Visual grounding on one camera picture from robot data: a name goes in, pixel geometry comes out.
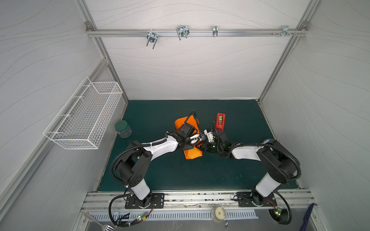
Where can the metal spatula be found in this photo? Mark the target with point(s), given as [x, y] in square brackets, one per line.
[104, 227]

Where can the orange wrapping paper sheet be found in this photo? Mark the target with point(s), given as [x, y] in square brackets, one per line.
[194, 152]

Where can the metal bracket with bolts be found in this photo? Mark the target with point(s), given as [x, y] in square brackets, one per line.
[284, 33]

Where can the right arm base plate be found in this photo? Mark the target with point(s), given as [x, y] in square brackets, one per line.
[254, 199]

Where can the green lidded glass jar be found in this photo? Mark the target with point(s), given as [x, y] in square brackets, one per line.
[123, 129]

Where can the aluminium crossbar rail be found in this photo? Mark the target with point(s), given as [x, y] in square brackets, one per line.
[166, 33]

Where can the blue handled tool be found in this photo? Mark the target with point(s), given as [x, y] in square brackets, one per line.
[307, 217]

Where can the red tape dispenser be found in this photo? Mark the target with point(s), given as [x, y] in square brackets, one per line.
[220, 121]

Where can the white wire basket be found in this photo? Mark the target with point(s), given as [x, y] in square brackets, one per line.
[84, 119]

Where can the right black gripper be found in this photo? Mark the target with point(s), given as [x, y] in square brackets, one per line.
[210, 145]

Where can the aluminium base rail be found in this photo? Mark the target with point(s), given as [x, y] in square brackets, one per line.
[199, 200]

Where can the metal U-bolt clamp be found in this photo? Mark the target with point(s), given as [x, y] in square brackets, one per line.
[152, 38]
[182, 32]

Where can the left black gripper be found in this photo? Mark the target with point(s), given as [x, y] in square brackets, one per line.
[188, 146]

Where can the white vented cable duct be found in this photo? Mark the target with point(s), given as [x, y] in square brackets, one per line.
[166, 215]

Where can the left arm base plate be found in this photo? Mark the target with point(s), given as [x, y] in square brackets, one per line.
[152, 200]

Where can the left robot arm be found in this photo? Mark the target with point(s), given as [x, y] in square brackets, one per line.
[130, 166]

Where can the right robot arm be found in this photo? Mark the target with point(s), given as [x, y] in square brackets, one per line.
[281, 166]

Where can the green table mat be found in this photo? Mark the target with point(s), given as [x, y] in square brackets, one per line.
[244, 123]

